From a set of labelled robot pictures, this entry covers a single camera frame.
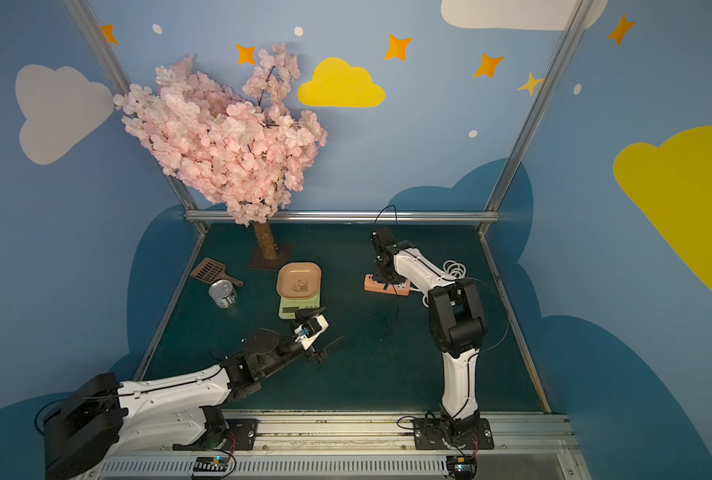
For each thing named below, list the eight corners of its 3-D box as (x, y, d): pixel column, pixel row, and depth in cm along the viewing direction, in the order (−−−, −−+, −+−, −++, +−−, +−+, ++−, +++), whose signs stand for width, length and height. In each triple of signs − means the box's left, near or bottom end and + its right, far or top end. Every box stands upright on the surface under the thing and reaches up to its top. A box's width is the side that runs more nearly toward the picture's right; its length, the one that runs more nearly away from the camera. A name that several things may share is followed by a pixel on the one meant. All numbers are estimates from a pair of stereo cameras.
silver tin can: (211, 308, 99) (204, 299, 95) (218, 288, 104) (212, 279, 100) (234, 308, 99) (228, 299, 95) (240, 289, 104) (235, 279, 100)
